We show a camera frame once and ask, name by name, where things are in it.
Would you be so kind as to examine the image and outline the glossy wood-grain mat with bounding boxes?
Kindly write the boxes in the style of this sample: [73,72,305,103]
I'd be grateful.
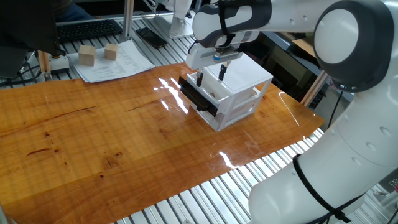
[0,62,325,224]

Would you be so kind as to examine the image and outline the printed white paper sheets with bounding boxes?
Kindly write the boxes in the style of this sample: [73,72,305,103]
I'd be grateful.
[67,39,155,84]

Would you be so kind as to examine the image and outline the white plastic drawer cabinet frame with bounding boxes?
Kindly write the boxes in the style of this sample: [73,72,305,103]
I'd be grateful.
[192,52,274,132]

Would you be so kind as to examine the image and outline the short wooden post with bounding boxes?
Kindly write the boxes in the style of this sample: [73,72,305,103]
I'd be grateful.
[37,50,52,82]

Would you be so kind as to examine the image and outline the black monitor back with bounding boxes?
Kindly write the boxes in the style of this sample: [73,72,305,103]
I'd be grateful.
[0,0,67,78]

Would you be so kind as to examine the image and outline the white drawer with black knob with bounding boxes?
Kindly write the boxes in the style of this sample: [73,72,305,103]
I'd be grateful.
[194,104,259,132]

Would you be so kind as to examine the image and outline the large wooden block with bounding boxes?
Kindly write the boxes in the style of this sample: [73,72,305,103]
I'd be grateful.
[78,45,96,67]
[104,42,119,61]

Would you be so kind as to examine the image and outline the brown cardboard sheet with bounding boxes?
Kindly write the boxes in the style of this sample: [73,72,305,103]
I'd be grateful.
[292,36,317,59]

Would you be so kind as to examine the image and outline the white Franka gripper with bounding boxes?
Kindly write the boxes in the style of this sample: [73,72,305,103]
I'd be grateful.
[185,43,244,88]

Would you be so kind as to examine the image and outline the seated person in jeans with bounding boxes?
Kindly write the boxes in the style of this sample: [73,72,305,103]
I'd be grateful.
[55,0,94,23]

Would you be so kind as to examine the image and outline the black smartphone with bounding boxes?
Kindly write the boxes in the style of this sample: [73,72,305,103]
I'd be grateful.
[136,27,168,49]

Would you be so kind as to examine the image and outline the white pedestal on grey plate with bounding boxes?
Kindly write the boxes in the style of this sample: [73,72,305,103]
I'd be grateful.
[154,0,200,40]

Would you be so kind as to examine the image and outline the aluminium profile post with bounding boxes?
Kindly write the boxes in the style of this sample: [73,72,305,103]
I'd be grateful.
[120,0,136,43]

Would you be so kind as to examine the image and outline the drawer with black handle front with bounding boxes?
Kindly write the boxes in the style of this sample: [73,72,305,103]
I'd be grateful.
[178,70,259,118]

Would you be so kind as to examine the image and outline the black strap on robot forearm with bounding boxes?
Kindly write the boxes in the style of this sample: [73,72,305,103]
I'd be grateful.
[217,0,237,48]

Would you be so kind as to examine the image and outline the slanted wooden beam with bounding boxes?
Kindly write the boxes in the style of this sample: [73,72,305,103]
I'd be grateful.
[300,70,330,108]

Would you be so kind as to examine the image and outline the silver blue wrist bracket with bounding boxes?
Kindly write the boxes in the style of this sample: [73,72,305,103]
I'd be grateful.
[213,46,244,62]

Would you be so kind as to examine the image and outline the black computer keyboard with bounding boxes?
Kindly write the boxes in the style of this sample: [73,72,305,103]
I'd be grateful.
[57,19,124,44]

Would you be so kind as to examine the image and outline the pale grey base plate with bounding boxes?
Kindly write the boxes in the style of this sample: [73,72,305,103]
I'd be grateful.
[49,55,71,75]

